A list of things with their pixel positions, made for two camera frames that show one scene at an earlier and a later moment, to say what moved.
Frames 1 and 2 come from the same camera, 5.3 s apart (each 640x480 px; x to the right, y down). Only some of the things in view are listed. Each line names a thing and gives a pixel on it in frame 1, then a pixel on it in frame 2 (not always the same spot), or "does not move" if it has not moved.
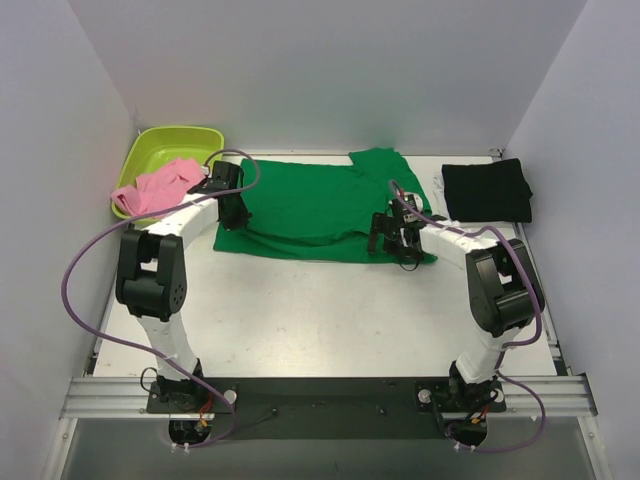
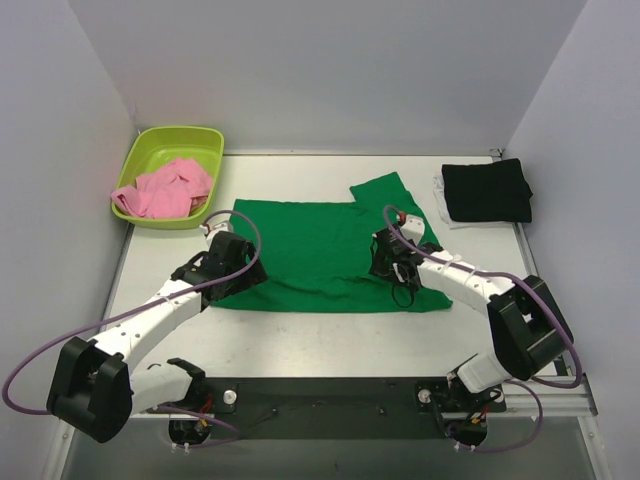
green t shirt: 322,208 to 317,255
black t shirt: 493,192 does not move
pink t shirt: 159,189 does not move
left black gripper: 233,211 to 248,272
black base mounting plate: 326,410 does not move
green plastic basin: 154,148 does not move
